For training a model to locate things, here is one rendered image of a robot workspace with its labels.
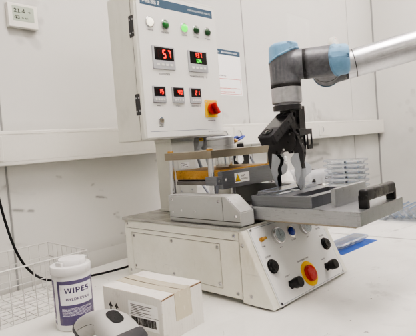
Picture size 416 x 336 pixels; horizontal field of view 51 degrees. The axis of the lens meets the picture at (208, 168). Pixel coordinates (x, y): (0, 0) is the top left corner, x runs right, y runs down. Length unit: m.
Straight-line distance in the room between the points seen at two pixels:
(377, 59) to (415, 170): 2.38
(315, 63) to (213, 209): 0.42
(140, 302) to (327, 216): 0.42
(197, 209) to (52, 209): 0.54
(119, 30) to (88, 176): 0.50
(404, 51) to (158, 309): 0.86
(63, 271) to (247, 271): 0.40
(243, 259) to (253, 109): 1.29
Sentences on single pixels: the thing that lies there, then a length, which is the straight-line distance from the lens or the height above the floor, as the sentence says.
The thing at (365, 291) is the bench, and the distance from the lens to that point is 1.14.
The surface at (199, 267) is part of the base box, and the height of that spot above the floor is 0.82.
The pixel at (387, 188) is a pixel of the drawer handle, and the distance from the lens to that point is 1.03.
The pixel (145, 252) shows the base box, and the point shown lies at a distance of 1.29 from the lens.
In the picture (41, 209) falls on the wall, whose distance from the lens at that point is 1.45.
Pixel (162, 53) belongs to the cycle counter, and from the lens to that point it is 1.31.
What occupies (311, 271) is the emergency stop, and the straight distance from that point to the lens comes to 1.13.
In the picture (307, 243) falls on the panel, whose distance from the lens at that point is 1.17.
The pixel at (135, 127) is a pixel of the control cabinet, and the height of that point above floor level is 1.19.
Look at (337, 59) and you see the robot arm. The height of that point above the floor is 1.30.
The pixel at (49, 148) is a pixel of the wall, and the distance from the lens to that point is 1.41.
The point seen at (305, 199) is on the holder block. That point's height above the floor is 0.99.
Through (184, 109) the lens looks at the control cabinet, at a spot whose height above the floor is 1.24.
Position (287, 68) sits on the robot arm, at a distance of 1.11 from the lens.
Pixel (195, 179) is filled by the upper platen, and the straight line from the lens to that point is 1.19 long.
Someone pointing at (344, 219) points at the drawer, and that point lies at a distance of 0.93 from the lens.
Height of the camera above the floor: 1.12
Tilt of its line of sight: 3 degrees down
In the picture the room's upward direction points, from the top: 5 degrees counter-clockwise
